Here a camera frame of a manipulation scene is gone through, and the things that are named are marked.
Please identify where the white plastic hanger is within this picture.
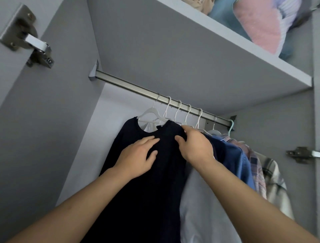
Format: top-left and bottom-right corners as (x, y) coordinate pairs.
(136, 93), (166, 126)
(206, 116), (223, 136)

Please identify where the pale pink hanger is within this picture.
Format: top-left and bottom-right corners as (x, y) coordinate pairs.
(193, 107), (212, 136)

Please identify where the pale pink folded fabric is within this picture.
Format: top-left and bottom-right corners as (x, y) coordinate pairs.
(233, 0), (288, 55)

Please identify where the metal wardrobe rail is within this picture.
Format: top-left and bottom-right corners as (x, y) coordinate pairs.
(88, 59), (238, 129)

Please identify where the navy Vacation logo t-shirt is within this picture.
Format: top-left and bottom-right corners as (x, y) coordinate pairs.
(202, 132), (218, 161)

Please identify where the blue denim shirt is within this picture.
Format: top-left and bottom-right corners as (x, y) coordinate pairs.
(211, 135), (257, 191)

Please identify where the light green hanger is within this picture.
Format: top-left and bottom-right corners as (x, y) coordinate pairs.
(226, 119), (236, 138)

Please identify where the person's right forearm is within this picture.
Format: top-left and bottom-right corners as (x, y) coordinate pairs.
(197, 160), (320, 243)

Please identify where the person's left hand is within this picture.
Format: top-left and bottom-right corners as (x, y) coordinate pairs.
(112, 136), (161, 181)

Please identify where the plain navy top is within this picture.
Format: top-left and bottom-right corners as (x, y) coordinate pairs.
(81, 116), (188, 243)

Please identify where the light blue folded fabric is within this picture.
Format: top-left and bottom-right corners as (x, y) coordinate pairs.
(207, 0), (296, 61)

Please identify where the person's right hand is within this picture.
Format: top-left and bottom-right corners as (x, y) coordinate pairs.
(174, 125), (217, 171)

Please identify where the white zip polo shirt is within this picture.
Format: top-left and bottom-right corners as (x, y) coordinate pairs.
(144, 122), (243, 243)

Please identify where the cream plaid shirt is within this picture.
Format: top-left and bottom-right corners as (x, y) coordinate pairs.
(254, 150), (295, 221)

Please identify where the white wire hanger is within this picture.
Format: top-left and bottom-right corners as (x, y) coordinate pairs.
(159, 96), (173, 124)
(173, 99), (183, 125)
(183, 103), (193, 126)

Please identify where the beige folded fabric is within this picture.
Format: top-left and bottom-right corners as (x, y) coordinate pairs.
(181, 0), (216, 16)

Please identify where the white lilac striped fabric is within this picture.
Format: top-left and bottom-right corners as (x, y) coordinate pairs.
(274, 0), (303, 32)

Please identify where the pink plaid shirt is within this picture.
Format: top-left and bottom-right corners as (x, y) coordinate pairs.
(221, 133), (268, 201)

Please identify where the navy Skechers tee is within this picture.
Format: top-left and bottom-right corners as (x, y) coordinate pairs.
(212, 136), (230, 166)

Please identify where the person's left forearm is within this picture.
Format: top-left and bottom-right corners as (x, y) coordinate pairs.
(7, 167), (134, 243)

